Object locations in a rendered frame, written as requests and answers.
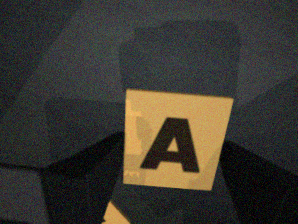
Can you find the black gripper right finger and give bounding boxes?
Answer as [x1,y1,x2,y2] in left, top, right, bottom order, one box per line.
[219,140,298,224]

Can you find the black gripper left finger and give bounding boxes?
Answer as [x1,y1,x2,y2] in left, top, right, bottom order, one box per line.
[0,131,125,224]

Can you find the yellow letter tile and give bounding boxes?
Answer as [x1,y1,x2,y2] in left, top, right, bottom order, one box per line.
[123,88,234,191]

